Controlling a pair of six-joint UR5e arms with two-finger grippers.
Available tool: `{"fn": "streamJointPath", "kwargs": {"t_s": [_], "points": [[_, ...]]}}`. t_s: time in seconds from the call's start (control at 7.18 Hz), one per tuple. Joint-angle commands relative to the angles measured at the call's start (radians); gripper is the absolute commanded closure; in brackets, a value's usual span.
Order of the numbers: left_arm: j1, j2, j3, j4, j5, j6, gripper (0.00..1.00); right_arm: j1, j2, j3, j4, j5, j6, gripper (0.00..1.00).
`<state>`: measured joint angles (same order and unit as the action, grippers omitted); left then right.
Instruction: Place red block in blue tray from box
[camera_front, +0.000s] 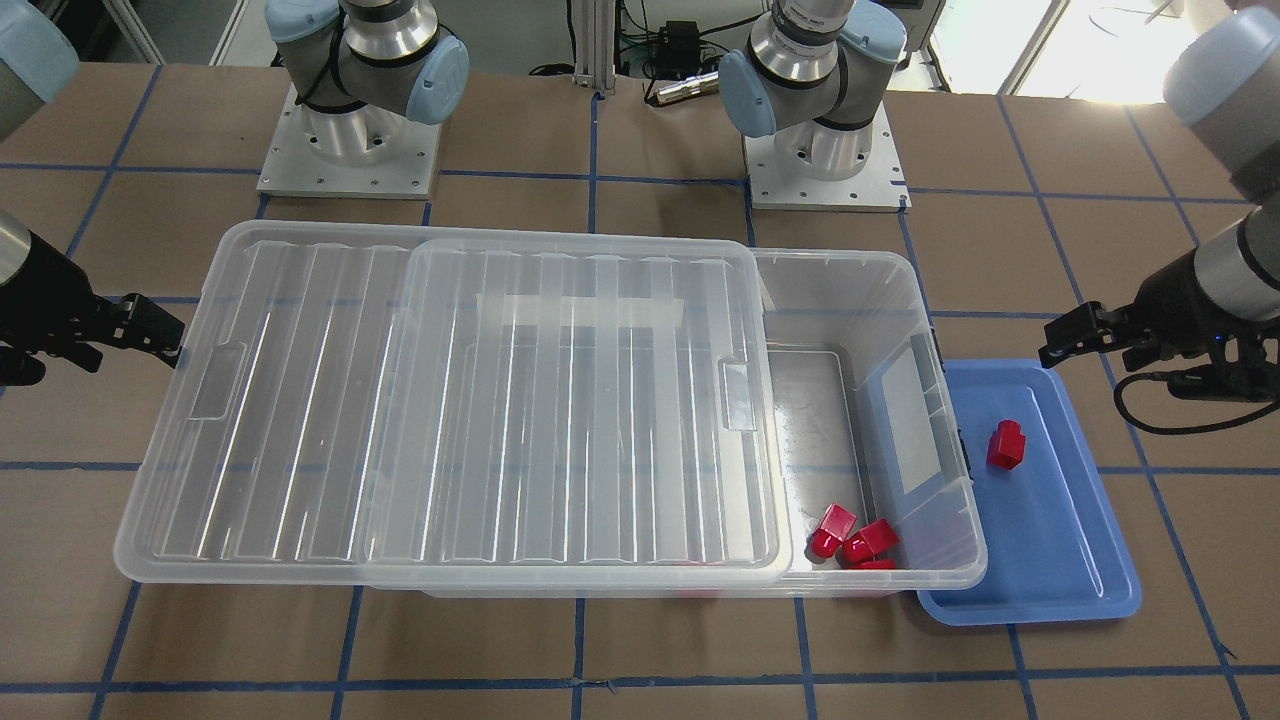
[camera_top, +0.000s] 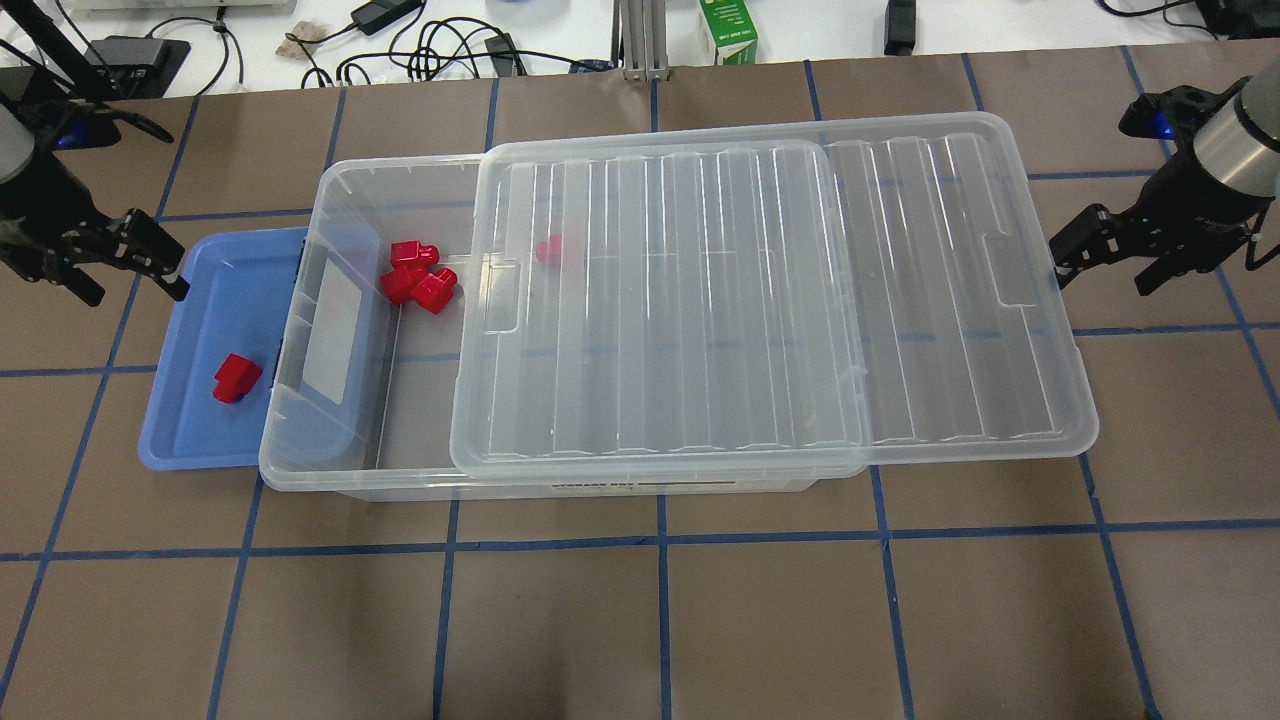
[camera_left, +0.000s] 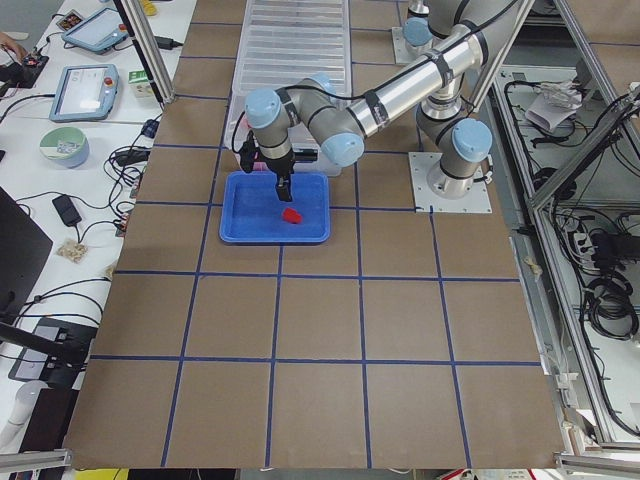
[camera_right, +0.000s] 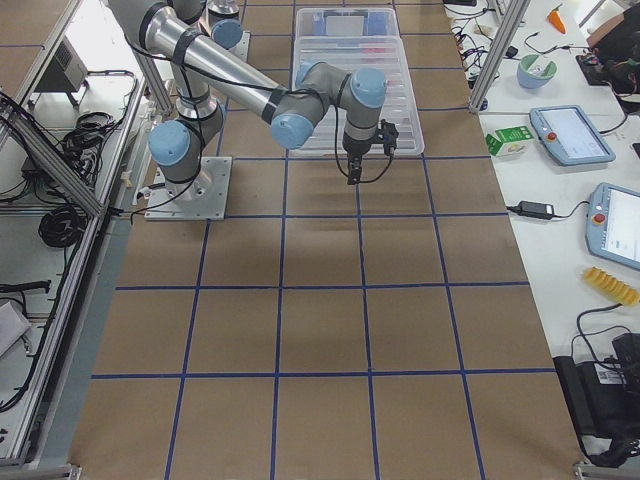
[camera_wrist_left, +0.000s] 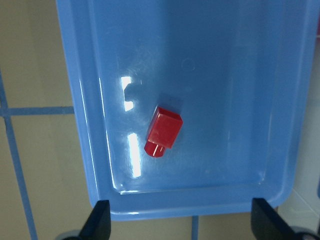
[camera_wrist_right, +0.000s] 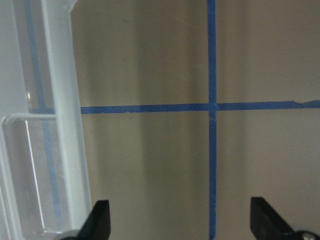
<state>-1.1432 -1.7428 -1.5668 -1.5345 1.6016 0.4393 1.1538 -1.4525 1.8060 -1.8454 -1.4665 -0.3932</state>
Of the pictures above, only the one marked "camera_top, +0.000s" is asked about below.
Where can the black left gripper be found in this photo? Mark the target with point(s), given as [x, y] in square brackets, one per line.
[33, 205]

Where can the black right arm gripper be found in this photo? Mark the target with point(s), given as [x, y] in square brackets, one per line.
[1192, 205]

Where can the red block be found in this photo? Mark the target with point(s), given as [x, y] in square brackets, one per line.
[400, 281]
[555, 250]
[435, 290]
[413, 253]
[235, 378]

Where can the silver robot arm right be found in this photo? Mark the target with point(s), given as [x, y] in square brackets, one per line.
[1245, 145]

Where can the blue plastic tray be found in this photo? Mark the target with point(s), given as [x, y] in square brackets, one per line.
[240, 286]

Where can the clear plastic box lid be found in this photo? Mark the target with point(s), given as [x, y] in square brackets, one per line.
[933, 389]

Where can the clear plastic storage box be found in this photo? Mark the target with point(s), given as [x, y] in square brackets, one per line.
[416, 406]

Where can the black power adapter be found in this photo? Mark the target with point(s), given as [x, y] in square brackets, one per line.
[899, 27]
[372, 17]

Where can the green white carton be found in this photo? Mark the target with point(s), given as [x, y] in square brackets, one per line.
[729, 33]

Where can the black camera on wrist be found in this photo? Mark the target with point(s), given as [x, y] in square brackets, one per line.
[1176, 114]

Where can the aluminium frame post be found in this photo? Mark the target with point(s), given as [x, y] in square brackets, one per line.
[639, 40]

